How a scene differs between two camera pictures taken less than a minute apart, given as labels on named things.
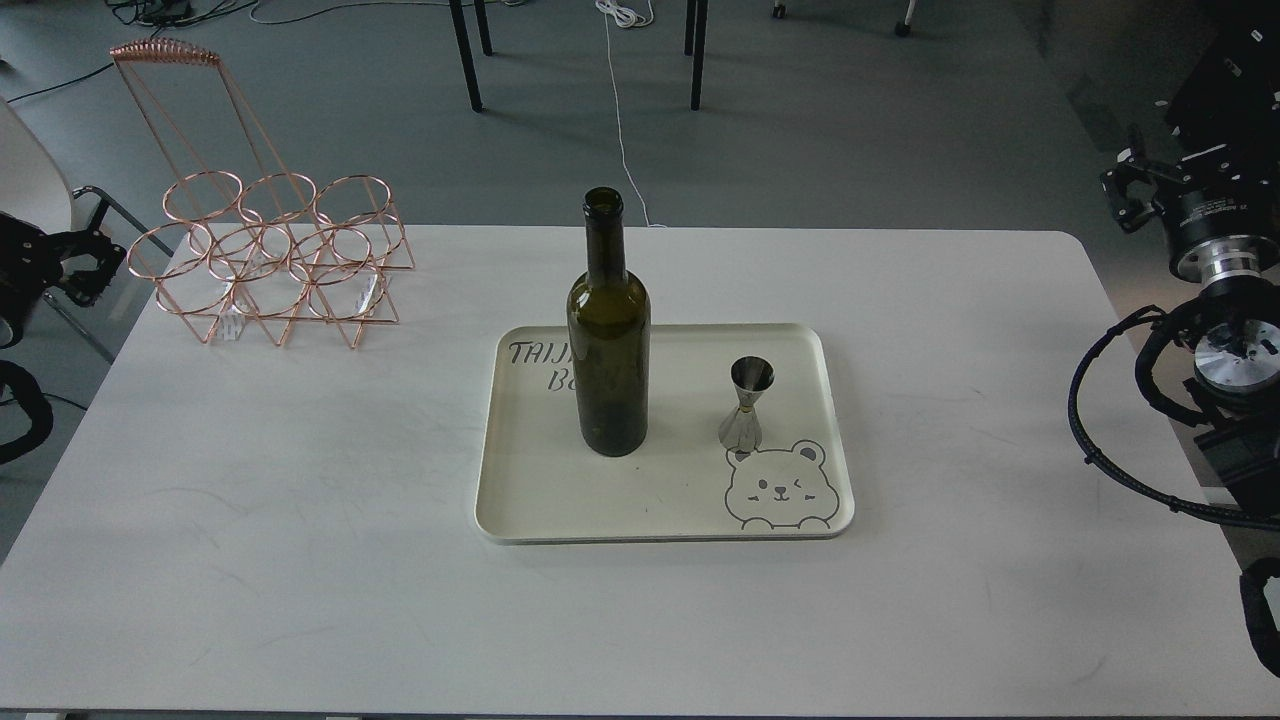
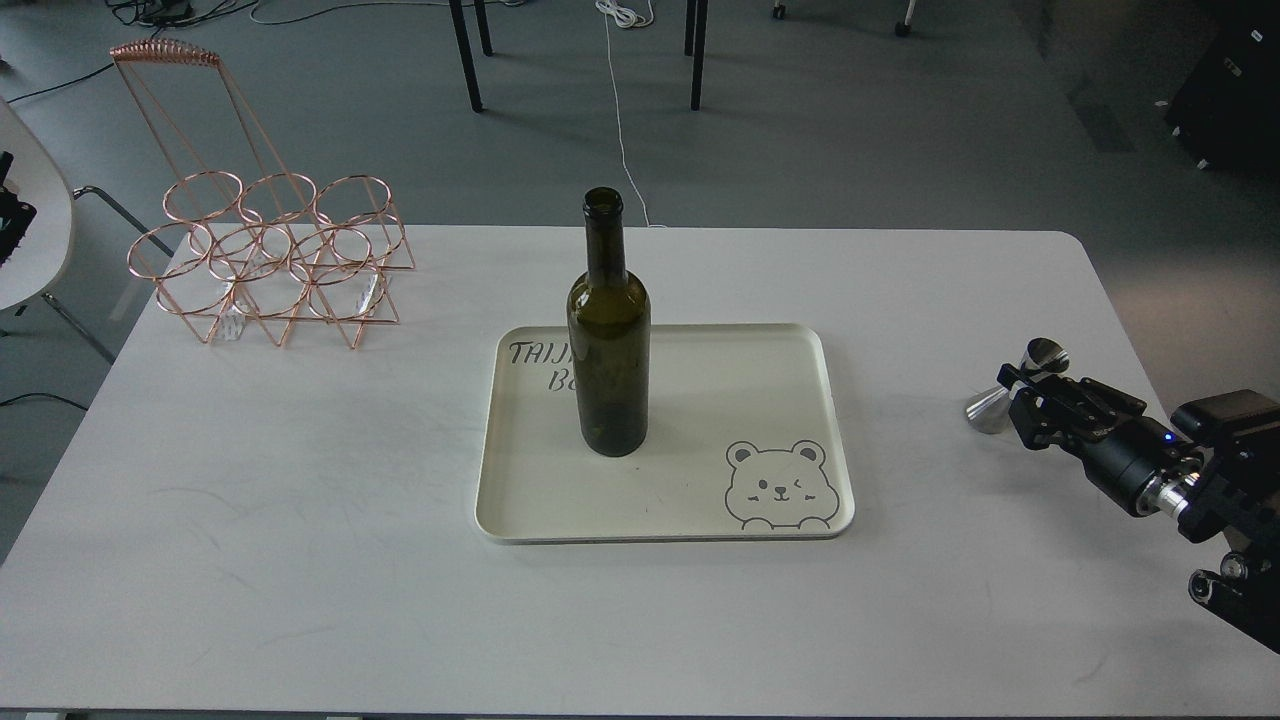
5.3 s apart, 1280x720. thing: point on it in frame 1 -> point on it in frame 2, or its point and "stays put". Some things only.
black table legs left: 465,46 stays put
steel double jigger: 750,375 -> 989,410
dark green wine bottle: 610,328 stays put
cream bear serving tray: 533,485 stays put
